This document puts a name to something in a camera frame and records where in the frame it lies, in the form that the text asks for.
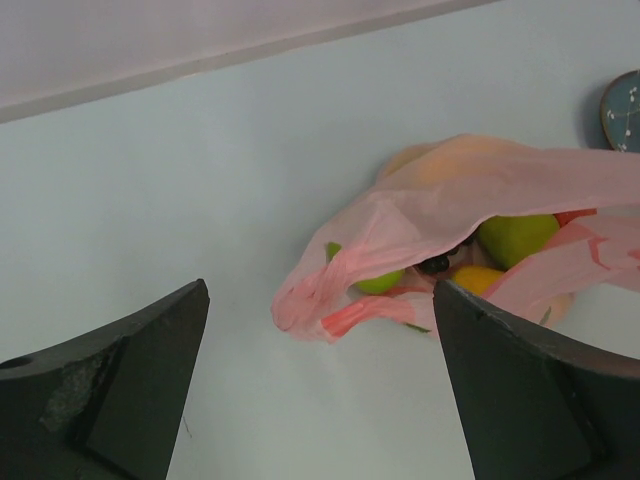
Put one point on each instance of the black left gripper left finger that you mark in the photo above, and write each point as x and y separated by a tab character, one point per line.
107	404

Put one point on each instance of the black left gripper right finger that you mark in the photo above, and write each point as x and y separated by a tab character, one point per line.
533	403

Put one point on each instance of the yellow fake lemon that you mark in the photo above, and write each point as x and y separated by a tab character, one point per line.
476	279

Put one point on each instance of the green fake apple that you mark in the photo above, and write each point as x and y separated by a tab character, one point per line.
508	240

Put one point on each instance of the green fake pear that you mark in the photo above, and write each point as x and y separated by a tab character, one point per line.
374	286

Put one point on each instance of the pink plastic bag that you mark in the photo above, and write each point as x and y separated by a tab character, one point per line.
390	228

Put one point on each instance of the dark teal ceramic plate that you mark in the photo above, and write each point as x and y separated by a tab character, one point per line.
619	112

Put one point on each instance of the black fake grapes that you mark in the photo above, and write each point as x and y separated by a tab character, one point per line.
437	264

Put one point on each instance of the red fake fruit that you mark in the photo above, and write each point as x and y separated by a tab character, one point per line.
564	218

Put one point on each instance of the orange fake fruit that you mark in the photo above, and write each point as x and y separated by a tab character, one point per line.
429	164

